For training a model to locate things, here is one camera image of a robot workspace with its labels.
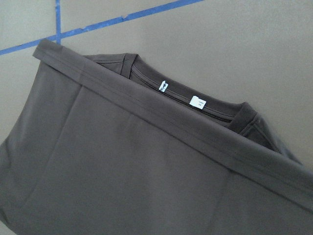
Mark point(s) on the brown t-shirt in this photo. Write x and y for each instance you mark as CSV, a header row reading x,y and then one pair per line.
x,y
106,145

